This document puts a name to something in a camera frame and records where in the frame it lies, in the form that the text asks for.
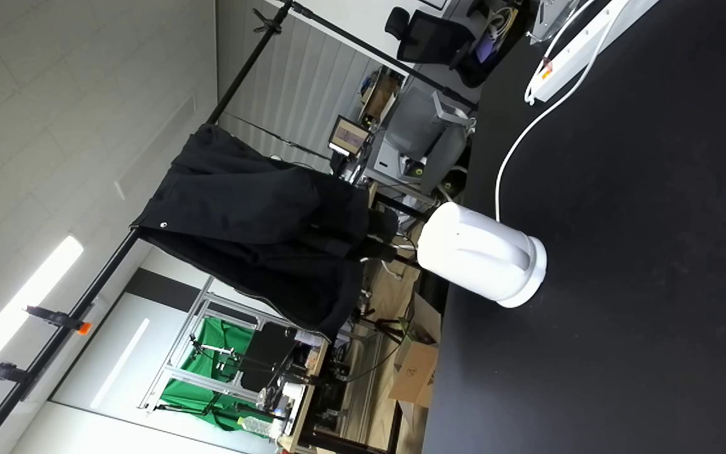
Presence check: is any white electric kettle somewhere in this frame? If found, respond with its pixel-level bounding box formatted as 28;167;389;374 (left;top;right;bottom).
417;202;548;309

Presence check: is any small monitor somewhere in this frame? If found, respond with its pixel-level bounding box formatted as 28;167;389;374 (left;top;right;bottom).
328;115;371;157

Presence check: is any black backdrop cloth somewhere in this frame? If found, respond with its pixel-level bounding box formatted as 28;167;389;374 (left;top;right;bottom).
130;123;400;341

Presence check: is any grey machine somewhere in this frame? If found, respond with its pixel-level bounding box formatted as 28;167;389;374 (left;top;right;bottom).
363;86;477;196

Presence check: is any cardboard box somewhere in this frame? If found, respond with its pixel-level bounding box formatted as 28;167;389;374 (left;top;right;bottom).
388;293;442;409

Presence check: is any wooden table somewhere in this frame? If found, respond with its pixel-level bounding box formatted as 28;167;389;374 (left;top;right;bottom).
278;337;395;454

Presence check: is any black office chair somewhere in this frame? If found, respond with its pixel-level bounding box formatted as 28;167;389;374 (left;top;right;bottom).
384;6;476;70

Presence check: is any plastic bottle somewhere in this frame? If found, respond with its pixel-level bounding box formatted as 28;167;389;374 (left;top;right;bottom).
237;416;283;439

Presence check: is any white power strip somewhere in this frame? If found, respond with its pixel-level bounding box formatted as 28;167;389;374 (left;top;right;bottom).
525;0;661;105

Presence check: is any orange and black clamp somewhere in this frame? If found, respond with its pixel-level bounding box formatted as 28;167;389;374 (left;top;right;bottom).
24;305;93;335

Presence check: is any white cable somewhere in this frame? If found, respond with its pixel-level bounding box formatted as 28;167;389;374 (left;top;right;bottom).
495;0;628;223

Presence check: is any black backdrop frame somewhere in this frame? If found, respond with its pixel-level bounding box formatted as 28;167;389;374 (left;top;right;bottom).
0;0;480;454

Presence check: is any aluminium frame with green cloth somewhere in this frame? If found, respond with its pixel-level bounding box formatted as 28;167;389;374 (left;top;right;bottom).
139;276;304;433

